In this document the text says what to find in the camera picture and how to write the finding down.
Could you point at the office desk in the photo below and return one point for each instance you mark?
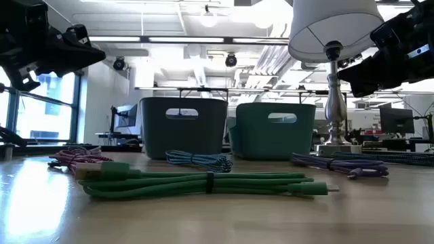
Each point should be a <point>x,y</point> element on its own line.
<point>115,135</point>

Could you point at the green plastic bin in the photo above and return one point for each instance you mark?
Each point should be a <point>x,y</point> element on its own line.
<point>271,142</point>

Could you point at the monitor on black arm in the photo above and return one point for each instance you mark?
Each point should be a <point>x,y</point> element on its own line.
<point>127,115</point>

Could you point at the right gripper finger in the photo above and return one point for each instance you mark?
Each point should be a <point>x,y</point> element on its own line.
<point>379,81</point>
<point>379,64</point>

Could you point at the white shade silver table lamp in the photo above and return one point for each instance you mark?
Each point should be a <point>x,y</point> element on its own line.
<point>335,20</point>

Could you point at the round white ceiling lamp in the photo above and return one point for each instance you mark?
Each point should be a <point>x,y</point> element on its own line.
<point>208,20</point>

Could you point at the black ceiling spotlight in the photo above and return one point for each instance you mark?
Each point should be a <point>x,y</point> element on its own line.
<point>231,60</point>
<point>119,63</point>

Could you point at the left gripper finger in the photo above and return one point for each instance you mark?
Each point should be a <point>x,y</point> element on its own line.
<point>64,67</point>
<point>68,49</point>

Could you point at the dark office monitor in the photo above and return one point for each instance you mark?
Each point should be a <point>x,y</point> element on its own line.
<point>396,120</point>

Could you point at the blue-grey plastic bin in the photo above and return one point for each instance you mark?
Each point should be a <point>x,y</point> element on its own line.
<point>183,139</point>

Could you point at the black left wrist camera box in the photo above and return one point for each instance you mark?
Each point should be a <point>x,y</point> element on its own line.
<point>78,34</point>

